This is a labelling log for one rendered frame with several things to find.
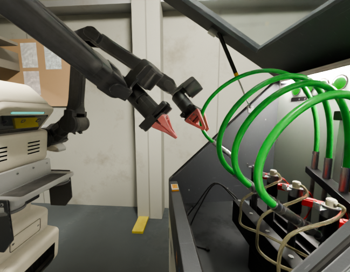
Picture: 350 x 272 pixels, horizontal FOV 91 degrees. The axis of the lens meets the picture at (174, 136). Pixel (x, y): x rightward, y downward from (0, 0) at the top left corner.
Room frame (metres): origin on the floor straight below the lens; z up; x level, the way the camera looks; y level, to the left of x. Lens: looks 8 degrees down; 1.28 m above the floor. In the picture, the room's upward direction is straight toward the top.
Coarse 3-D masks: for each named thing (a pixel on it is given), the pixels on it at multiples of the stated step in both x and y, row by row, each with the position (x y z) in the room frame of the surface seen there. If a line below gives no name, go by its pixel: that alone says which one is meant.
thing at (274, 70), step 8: (248, 72) 0.61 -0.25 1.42; (256, 72) 0.60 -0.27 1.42; (264, 72) 0.60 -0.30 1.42; (272, 72) 0.59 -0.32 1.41; (280, 72) 0.58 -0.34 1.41; (288, 72) 0.58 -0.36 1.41; (232, 80) 0.62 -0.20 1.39; (296, 80) 0.57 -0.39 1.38; (304, 88) 0.56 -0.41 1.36; (312, 96) 0.56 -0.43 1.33; (208, 104) 0.65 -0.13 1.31; (312, 112) 0.56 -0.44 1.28; (208, 136) 0.65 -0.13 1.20; (312, 152) 0.56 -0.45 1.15
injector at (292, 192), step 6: (288, 192) 0.38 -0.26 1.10; (294, 192) 0.36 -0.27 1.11; (300, 192) 0.36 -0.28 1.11; (288, 198) 0.38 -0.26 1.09; (294, 198) 0.36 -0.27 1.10; (294, 204) 0.36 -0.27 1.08; (300, 204) 0.36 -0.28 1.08; (294, 210) 0.36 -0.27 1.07; (300, 210) 0.36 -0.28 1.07; (288, 222) 0.38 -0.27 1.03; (288, 228) 0.37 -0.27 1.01; (294, 228) 0.36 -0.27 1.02; (294, 240) 0.37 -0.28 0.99; (294, 246) 0.37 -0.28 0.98
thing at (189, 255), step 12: (180, 192) 0.70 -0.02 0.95; (180, 204) 0.60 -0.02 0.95; (180, 216) 0.52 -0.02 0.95; (180, 228) 0.46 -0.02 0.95; (180, 240) 0.42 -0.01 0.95; (192, 240) 0.42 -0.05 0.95; (180, 252) 0.38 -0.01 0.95; (192, 252) 0.38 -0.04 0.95; (180, 264) 0.38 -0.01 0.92; (192, 264) 0.34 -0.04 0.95
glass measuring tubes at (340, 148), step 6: (336, 114) 0.54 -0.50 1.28; (342, 126) 0.53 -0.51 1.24; (342, 132) 0.52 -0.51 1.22; (342, 138) 0.52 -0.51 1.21; (342, 144) 0.52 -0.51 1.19; (336, 150) 0.53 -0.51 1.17; (342, 150) 0.52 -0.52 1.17; (336, 156) 0.53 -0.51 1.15; (342, 156) 0.52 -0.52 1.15; (336, 162) 0.53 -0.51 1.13; (342, 162) 0.53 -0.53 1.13; (336, 168) 0.53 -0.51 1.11; (336, 174) 0.53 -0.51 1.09; (336, 180) 0.53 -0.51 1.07; (348, 216) 0.49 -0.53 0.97
